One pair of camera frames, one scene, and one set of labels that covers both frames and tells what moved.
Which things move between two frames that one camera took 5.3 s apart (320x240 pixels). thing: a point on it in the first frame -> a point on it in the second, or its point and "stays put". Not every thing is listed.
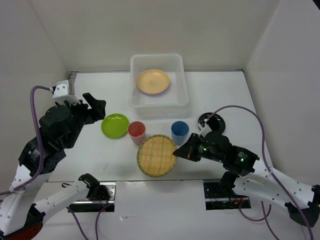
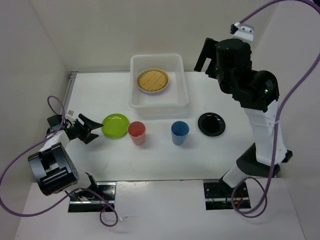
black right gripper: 187,151 -> 209,50
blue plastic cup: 179,131 stays put
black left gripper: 97,112 -> 88,125
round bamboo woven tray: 155,155 -> 152,80
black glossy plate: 216,122 stays put
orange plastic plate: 153,81 stays put
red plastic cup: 137,130 stays put
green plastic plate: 115,126 stays put
